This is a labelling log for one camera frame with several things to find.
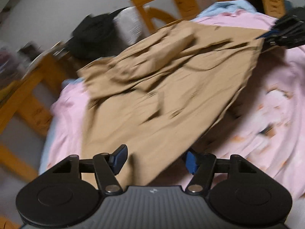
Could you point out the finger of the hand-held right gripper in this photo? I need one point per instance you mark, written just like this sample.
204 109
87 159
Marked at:
269 34

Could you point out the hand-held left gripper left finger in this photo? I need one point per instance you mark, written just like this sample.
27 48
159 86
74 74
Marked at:
119 159

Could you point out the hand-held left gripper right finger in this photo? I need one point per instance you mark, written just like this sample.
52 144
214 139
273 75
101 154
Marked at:
191 163

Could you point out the tan zip hooded jacket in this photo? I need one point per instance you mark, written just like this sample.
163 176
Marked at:
166 95

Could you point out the clear plastic bag of clothes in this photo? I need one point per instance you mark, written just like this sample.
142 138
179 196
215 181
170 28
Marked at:
7 59

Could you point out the light blue blanket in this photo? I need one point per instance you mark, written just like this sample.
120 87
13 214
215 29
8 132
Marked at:
226 7

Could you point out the pink floral bedsheet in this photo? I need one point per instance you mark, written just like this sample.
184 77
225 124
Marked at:
274 124

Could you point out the black garment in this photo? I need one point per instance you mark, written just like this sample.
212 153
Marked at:
93 35

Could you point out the grey hanging cloth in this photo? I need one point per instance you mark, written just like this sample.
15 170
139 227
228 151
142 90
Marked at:
131 23

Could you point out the wooden bed frame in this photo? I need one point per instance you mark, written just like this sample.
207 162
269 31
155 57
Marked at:
35 81

